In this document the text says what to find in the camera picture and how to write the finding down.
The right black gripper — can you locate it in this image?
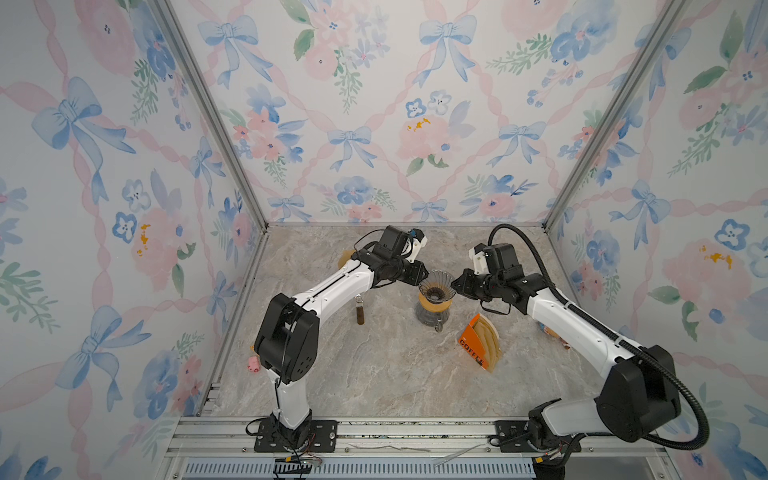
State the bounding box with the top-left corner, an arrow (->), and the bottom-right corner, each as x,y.
448,270 -> 502,303

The grey glass dripper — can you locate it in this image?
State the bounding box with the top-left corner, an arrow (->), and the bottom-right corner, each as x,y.
419,270 -> 456,304

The orange coffee filter pack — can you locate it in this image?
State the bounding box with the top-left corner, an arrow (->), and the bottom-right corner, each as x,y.
458,314 -> 503,373

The brown paper coffee filter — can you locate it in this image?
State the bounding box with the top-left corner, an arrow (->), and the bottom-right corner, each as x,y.
338,249 -> 355,269

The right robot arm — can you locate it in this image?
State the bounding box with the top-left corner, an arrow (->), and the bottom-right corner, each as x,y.
452,243 -> 682,451

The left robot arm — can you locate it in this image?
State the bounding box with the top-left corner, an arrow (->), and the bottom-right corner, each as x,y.
254,226 -> 429,437

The small colourful toy figure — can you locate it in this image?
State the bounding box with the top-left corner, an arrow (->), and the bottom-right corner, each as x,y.
537,322 -> 571,350

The small pink toy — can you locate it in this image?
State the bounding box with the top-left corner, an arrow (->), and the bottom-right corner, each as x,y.
247,355 -> 262,373

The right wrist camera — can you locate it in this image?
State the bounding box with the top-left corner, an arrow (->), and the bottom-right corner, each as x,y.
469,243 -> 489,275

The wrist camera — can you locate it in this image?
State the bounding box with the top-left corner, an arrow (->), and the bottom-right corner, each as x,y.
469,243 -> 489,275
402,228 -> 428,263

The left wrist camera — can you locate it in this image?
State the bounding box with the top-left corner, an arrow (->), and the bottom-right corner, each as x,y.
402,228 -> 428,263

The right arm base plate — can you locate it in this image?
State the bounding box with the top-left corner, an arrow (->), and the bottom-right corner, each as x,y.
489,420 -> 537,453

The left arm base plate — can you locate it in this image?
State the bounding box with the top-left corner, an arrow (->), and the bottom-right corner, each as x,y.
252,417 -> 339,454

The black corrugated cable conduit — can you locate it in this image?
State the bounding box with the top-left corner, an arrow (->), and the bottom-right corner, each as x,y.
487,223 -> 711,451

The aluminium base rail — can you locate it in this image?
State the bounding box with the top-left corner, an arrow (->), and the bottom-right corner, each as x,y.
155,416 -> 661,480

